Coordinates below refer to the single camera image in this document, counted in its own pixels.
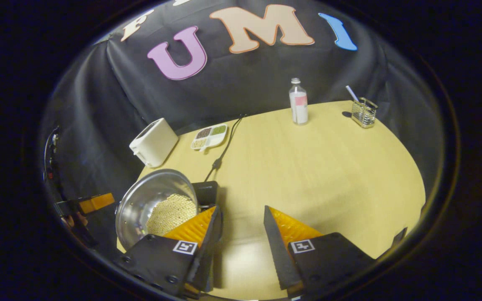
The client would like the black induction cooktop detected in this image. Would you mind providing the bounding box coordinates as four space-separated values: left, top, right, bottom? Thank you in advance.
191 181 225 247

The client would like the pile of yellow beans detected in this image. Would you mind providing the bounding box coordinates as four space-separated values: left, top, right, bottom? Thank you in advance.
146 193 198 237

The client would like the clear bottle with pink label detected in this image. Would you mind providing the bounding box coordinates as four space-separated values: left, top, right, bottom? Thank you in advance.
289 78 309 125

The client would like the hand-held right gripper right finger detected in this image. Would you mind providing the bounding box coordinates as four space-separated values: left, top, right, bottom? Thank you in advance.
263 205 376 299

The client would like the black power cable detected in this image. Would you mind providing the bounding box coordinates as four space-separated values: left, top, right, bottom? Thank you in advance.
204 114 246 182

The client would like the wire mesh holder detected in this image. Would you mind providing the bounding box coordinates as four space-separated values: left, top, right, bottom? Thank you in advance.
351 97 379 128

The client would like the white divided dish of beans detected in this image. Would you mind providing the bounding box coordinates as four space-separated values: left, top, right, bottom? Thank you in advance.
190 124 228 151

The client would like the steel pot with black handle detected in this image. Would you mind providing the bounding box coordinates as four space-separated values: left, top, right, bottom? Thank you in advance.
115 168 200 250

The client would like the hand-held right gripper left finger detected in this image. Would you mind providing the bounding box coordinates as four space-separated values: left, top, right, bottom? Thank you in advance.
113 204 224 300

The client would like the white toaster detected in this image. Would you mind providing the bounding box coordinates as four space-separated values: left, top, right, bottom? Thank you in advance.
129 118 179 168

